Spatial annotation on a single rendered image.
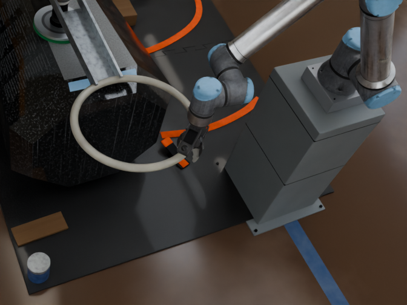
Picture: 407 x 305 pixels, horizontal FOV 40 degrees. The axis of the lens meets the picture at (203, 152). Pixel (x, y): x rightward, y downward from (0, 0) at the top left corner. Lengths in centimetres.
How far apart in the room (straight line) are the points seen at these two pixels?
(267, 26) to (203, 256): 139
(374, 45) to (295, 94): 60
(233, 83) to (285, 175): 90
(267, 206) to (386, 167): 106
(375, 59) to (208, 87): 63
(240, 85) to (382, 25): 50
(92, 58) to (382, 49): 111
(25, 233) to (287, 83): 142
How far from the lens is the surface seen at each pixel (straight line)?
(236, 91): 195
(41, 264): 266
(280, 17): 197
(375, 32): 201
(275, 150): 276
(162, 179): 310
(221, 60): 202
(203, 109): 193
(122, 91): 246
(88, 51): 235
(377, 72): 223
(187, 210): 303
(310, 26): 439
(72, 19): 242
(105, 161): 200
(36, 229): 286
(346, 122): 257
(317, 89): 257
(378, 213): 351
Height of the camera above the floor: 258
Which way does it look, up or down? 52 degrees down
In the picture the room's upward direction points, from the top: 23 degrees clockwise
